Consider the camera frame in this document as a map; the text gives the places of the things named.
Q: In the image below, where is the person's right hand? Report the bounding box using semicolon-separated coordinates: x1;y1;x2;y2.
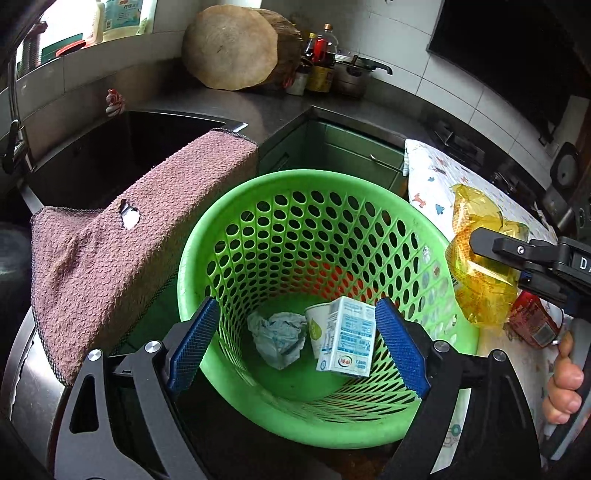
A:
542;331;584;424

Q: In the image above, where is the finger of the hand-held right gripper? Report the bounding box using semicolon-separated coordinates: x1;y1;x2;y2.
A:
469;228;561;273
516;268;573;306

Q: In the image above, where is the stainless steel basin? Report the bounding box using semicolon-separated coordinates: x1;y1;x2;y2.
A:
0;305;63;467

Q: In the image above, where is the small white milk carton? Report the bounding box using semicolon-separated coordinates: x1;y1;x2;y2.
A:
316;296;377;378

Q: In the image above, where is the white printed cloth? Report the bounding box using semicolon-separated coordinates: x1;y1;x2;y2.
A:
403;138;591;480

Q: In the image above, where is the white paper cup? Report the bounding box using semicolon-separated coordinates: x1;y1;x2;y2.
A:
305;302;343;361

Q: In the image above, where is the pink terry towel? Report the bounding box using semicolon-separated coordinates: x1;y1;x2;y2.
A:
30;130;259;386

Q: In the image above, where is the black range hood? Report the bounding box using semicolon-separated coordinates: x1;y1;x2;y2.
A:
427;0;591;136

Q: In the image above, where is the crumpled white tissue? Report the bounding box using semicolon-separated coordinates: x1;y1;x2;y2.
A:
247;311;308;370

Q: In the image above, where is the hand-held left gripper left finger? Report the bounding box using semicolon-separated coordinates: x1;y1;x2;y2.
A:
54;296;221;480

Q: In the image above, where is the metal cabinet handle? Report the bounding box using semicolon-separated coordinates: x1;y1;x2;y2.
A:
369;154;403;172

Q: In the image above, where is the steel pot with black handle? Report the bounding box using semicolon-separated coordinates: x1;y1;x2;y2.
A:
333;52;393;99

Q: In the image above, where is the stainless steel sink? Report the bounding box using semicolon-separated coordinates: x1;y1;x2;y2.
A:
28;110;249;214

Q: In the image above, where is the yellow transparent plastic wrapper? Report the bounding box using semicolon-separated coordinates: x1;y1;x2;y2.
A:
445;184;530;328

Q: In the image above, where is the dark sauce bottle red label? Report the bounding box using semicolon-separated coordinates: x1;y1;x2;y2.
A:
302;32;326;65

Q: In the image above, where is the tall sauce bottle brown cap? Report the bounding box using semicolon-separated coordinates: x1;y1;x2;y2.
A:
318;24;341;68

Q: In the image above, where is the red and white scrubber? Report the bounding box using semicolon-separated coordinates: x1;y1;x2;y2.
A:
105;89;127;116

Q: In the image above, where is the red snack packet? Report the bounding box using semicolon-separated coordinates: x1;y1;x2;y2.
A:
505;290;564;350

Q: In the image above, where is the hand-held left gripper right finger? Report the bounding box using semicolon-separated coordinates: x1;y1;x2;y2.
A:
375;298;542;480

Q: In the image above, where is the black gas stove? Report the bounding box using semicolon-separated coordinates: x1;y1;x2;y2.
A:
429;117;552;206

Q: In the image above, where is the round wooden chopping block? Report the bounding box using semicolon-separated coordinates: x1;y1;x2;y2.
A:
182;6;305;90

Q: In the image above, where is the small white jar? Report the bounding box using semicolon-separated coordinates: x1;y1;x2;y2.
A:
285;69;308;96

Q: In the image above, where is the white plastic bottle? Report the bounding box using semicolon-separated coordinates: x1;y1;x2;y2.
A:
84;0;106;45

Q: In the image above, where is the green perforated plastic basket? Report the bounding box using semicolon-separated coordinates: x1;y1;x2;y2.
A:
178;170;481;449

